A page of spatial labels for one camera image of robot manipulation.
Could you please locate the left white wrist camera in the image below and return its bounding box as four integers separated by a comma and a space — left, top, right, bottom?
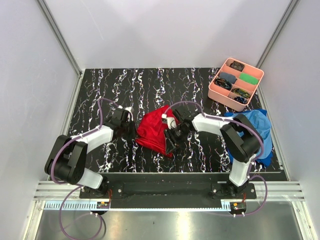
117, 105, 134, 115

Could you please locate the light blue bucket hat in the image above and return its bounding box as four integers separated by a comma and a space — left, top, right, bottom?
224, 109, 273, 161

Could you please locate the multicolour bands front compartment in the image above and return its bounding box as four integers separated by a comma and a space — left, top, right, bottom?
232, 88, 251, 99

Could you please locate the pink divided organizer tray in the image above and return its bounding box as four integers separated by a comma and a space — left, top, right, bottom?
207, 57, 265, 112

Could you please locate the dark patterned item in tray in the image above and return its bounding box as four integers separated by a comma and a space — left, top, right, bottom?
229, 60, 245, 72

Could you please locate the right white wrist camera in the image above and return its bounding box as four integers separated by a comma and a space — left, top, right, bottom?
161, 113, 178, 130

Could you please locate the multicolour bands compartment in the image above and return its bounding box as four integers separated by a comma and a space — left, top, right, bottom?
214, 77, 232, 91
232, 88, 251, 99

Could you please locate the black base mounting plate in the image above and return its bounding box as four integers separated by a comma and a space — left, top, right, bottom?
74, 172, 256, 201

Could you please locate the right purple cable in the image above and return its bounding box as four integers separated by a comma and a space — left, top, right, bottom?
163, 101, 268, 217

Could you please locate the green cloth in tray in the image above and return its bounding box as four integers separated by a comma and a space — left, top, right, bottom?
239, 72, 259, 85

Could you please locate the multicolour bands left compartment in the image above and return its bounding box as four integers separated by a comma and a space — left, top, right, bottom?
214, 77, 232, 91

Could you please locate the grey-blue cloth in tray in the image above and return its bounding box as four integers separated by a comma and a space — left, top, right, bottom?
219, 72, 237, 84

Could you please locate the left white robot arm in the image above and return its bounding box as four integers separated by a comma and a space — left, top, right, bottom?
44, 107, 135, 198

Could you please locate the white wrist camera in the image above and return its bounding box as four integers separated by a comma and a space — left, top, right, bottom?
117, 105, 134, 115
161, 113, 178, 130

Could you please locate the red cloth napkin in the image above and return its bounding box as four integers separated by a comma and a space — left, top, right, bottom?
135, 105, 173, 158

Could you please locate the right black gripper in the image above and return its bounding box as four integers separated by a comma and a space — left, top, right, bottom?
163, 124, 191, 154

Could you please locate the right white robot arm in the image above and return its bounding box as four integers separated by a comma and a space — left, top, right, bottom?
161, 109, 264, 199

